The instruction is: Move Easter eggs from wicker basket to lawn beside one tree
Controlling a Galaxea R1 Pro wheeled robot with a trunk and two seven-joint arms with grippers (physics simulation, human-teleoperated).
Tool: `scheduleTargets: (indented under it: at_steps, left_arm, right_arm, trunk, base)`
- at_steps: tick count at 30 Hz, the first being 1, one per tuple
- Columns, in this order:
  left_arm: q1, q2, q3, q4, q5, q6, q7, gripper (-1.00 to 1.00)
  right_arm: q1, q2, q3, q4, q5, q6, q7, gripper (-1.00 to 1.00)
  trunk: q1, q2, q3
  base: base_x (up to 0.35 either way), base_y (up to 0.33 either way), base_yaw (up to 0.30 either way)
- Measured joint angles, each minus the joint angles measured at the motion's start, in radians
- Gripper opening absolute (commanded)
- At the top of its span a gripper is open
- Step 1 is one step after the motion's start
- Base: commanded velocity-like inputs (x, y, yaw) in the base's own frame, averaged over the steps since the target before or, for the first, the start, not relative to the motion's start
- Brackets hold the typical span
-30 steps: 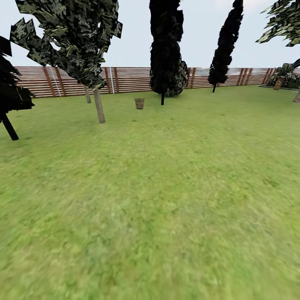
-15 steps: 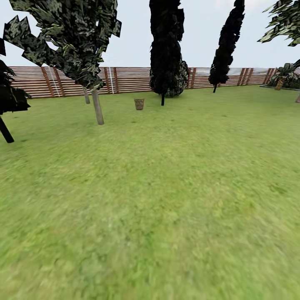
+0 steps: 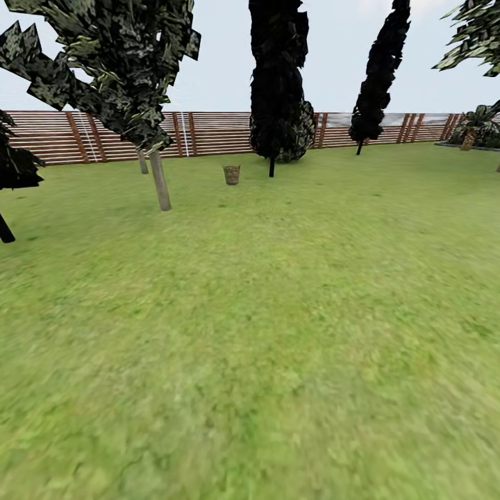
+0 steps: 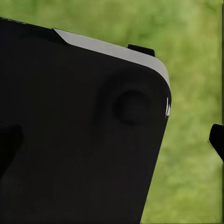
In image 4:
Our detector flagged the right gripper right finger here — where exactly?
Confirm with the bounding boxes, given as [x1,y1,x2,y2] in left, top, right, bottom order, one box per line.
[210,124,224,162]

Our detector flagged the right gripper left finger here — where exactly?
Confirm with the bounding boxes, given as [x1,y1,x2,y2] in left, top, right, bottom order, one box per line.
[0,124,24,180]

